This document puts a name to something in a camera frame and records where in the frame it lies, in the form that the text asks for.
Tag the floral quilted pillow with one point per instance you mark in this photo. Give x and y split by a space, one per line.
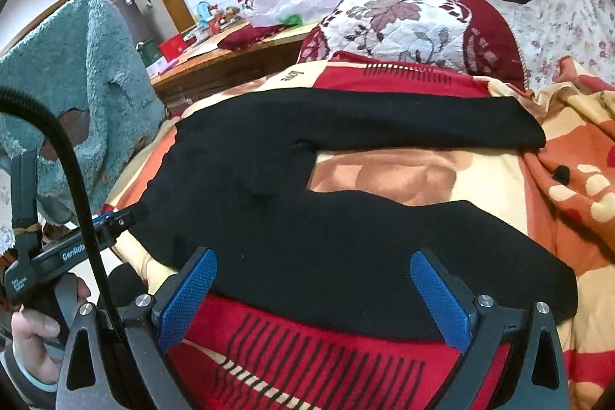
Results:
464 36

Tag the floral bed sheet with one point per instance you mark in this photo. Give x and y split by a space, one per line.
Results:
548 30

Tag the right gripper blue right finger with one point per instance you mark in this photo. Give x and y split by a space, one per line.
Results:
449 300

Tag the black pants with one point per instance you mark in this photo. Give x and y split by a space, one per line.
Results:
236 180

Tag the wooden desk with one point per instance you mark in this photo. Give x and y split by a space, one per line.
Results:
208 74

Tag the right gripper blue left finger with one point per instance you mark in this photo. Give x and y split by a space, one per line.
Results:
179 298

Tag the teal fluffy coat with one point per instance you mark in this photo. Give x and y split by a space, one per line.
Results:
83 58

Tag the person's left hand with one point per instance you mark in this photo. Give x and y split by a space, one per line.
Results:
30 328

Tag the person's left forearm sleeve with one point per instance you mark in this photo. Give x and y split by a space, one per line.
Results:
34 393

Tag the dark red cloth on desk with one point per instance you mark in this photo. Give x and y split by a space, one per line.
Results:
248 36

